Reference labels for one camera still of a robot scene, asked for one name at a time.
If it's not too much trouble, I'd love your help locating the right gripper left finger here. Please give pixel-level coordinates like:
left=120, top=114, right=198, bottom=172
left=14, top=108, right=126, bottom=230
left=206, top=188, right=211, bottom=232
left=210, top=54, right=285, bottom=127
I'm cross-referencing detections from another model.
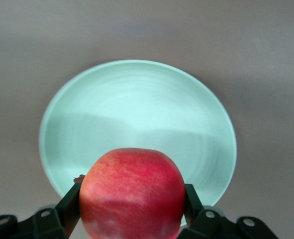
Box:
left=0, top=181, right=82, bottom=239

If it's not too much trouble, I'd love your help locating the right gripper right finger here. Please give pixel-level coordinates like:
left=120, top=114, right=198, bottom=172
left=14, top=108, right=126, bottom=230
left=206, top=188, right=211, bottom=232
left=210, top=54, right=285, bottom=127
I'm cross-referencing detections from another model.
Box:
left=179, top=184, right=279, bottom=239

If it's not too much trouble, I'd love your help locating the red apple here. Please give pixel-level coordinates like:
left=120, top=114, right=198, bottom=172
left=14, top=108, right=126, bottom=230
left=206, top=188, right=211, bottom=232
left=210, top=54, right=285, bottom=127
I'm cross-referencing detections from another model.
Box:
left=73, top=147, right=187, bottom=239

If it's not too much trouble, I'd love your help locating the light green plate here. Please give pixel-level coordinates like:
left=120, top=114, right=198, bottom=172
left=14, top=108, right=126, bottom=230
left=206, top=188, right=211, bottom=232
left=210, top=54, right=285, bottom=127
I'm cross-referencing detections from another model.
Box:
left=38, top=59, right=238, bottom=229

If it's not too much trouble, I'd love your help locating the brown table cover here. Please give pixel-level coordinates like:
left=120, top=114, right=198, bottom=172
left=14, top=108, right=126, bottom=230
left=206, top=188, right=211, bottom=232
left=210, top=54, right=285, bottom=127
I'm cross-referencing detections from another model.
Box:
left=0, top=0, right=294, bottom=239

